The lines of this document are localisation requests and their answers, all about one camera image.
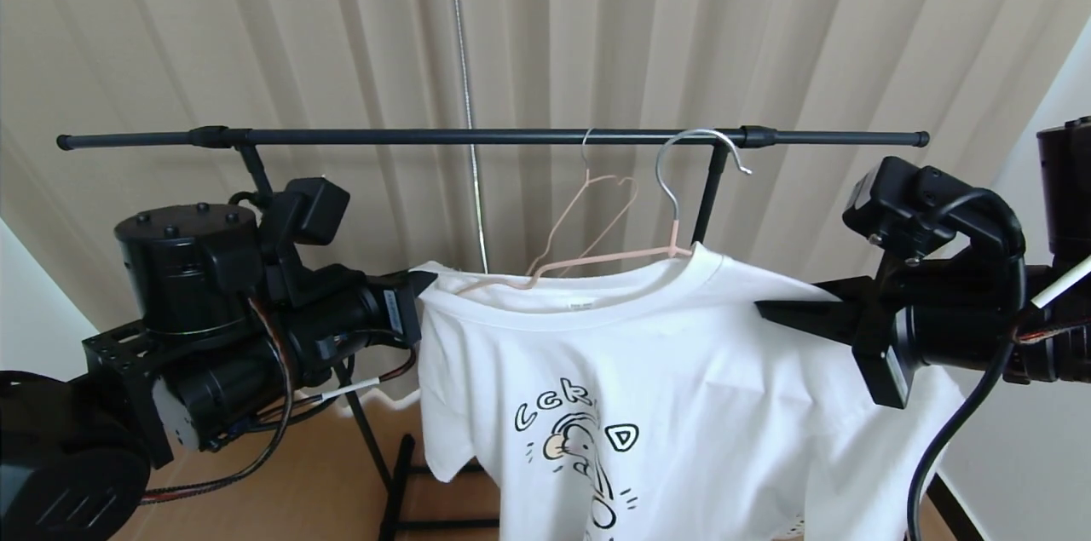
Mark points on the beige curtain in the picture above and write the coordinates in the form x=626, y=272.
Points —
x=256, y=30

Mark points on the pink clothes hanger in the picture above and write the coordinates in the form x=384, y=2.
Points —
x=675, y=238
x=588, y=173

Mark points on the black clothes rack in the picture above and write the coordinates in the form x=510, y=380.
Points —
x=341, y=136

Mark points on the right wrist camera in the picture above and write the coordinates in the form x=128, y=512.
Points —
x=895, y=200

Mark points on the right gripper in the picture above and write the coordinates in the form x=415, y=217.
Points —
x=886, y=353

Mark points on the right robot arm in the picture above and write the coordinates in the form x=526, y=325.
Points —
x=963, y=336

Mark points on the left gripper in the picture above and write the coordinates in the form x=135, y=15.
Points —
x=396, y=311

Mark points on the white printed t-shirt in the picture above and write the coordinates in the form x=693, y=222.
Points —
x=682, y=371

